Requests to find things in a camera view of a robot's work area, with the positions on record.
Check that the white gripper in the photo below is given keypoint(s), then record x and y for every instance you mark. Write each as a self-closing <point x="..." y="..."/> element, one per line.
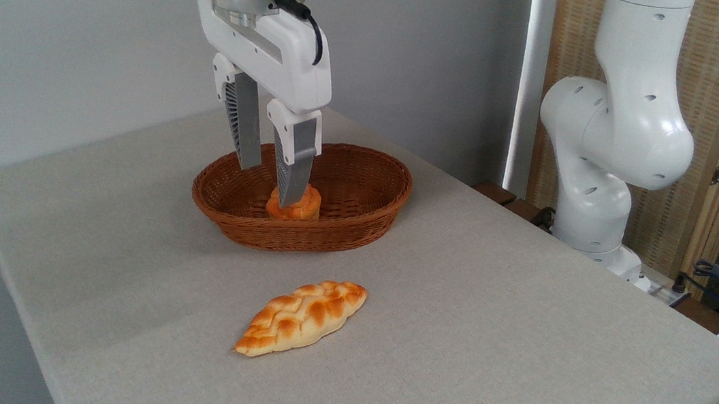
<point x="294" y="63"/>

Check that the wooden folding screen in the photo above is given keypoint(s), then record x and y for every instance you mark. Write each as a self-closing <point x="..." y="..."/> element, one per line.
<point x="715" y="67"/>

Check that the white vertical pole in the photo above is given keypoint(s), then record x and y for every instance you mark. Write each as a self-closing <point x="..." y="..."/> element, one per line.
<point x="531" y="79"/>

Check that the braided golden bread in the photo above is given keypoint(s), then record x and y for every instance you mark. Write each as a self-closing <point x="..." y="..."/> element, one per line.
<point x="304" y="315"/>

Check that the round orange bread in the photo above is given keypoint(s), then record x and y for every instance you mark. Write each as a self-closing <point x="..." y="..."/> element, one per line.
<point x="307" y="213"/>

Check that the brown wicker basket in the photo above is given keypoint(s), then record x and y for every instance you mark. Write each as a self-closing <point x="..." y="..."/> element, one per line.
<point x="358" y="215"/>

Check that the grey tablecloth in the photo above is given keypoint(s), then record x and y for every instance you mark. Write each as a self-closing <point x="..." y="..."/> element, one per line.
<point x="451" y="350"/>

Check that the dark brown wooden bench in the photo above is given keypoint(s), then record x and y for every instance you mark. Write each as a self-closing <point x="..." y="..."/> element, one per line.
<point x="501" y="194"/>

